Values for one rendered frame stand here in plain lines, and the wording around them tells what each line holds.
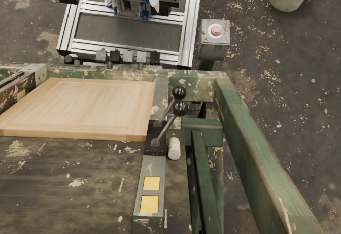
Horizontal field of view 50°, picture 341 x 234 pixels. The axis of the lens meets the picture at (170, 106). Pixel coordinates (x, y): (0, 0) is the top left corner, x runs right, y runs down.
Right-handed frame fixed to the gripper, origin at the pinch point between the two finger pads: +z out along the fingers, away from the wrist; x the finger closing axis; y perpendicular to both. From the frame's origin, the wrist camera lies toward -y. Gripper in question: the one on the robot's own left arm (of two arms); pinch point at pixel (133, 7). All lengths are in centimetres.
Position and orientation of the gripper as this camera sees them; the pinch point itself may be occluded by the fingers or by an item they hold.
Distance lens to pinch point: 111.8
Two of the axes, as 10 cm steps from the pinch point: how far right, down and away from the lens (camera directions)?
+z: -0.9, 7.0, 7.1
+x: 9.9, 1.5, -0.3
